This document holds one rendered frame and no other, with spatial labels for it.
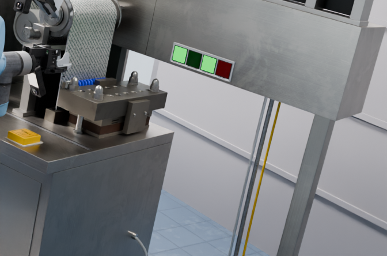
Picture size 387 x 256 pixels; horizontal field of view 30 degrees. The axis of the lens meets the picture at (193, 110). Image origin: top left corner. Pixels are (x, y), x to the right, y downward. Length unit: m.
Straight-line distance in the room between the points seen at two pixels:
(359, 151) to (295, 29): 1.40
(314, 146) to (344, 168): 1.17
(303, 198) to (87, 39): 0.92
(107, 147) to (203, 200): 2.06
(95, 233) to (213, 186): 1.88
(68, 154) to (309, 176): 0.85
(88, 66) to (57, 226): 0.59
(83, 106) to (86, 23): 0.30
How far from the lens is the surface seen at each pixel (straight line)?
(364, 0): 2.25
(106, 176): 2.35
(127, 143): 2.38
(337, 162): 3.68
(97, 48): 2.53
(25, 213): 2.24
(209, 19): 2.46
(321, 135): 2.49
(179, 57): 2.52
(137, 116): 2.45
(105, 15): 2.52
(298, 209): 2.57
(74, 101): 2.34
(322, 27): 2.28
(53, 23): 2.40
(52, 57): 2.34
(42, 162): 2.12
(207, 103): 4.23
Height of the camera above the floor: 1.64
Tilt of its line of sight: 15 degrees down
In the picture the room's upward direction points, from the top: 13 degrees clockwise
